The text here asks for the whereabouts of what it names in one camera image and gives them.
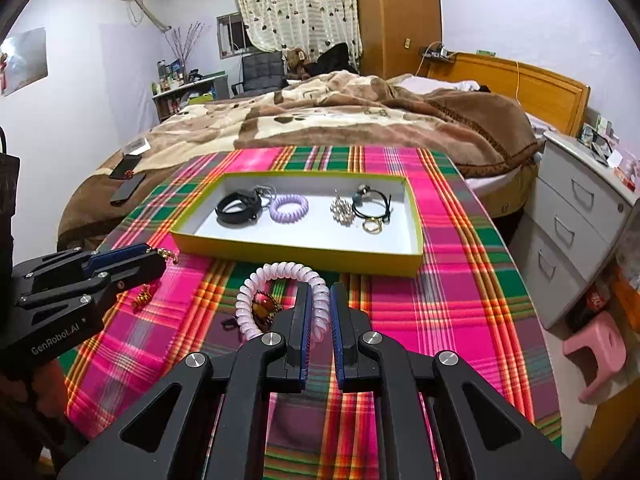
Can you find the pink plaid blanket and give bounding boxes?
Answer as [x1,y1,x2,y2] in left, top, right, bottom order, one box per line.
[62,145,563,480]

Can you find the small purple spiral hair tie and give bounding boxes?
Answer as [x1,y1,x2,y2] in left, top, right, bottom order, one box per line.
[269,192,309,223]

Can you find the black smartphone with red charm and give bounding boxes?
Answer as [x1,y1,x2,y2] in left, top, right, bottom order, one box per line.
[109,154,142,179]

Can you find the black wide wristband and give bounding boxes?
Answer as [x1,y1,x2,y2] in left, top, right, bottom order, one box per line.
[216,188,261,226]

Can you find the black hair tie with bead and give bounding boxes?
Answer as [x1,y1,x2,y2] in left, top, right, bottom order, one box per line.
[351,185,393,221]

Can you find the black clothing pile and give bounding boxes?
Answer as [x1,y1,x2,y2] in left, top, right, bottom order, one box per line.
[305,42,358,78]

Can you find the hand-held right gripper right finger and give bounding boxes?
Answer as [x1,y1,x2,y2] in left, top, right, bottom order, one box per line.
[329,282,581,480]

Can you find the silver beaded hair clip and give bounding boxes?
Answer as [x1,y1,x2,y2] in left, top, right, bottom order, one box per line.
[330,195,357,228]

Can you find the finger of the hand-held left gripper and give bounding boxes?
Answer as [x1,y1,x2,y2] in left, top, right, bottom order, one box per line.
[11,243,153,293]
[15,252,167,333]

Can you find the dried branches in vase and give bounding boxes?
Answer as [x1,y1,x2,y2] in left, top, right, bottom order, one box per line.
[165,22,205,81]

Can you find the grey drawer cabinet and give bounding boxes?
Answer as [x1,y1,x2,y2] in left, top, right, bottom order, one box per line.
[510,130,640,331]

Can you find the amber bead bracelet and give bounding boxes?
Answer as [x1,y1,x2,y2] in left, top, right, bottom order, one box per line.
[222,287,286,333]

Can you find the red drink bottle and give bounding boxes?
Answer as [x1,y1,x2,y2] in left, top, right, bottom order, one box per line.
[582,285,611,321]

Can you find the cluttered grey desk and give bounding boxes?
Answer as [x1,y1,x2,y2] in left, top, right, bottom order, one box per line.
[151,72,230,122]

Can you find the wooden headboard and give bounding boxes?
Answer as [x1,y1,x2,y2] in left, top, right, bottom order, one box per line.
[425,52,591,138]

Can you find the red gold beaded charm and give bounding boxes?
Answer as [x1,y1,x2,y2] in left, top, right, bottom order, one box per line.
[131,246,182,313]

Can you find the bed mattress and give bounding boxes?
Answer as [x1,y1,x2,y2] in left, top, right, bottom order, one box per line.
[465,165,538,216]

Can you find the brown patterned blanket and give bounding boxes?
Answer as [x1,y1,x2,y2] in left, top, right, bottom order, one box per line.
[57,71,543,251]

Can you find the large pale pink spiral hair tie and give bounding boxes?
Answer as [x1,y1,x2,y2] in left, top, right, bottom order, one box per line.
[236,261,331,343]

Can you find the shallow yellow-green cardboard box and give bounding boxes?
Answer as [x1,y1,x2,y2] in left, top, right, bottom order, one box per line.
[170,171,425,278]

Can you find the brown teddy bear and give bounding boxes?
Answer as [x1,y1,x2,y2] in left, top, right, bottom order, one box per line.
[286,47,311,81]

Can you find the black office chair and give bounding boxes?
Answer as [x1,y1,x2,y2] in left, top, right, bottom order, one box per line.
[231,52,287,98]

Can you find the wall poster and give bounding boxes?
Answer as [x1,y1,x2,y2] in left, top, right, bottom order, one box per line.
[0,27,48,97]

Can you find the window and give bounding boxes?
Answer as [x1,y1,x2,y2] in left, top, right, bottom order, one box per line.
[216,12,256,58]

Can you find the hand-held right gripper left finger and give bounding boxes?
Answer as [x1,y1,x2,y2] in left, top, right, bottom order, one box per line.
[57,282,313,480]

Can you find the person's left hand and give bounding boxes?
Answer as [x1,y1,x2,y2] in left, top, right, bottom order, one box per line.
[20,360,70,426]

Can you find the patterned cream curtain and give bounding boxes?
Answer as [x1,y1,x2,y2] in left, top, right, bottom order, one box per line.
[232,0,362,61]

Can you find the pink plastic stool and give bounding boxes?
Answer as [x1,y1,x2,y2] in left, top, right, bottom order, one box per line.
[562,311,627,403]

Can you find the wooden wardrobe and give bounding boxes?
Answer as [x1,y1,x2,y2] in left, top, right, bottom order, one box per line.
[352,0,443,81]

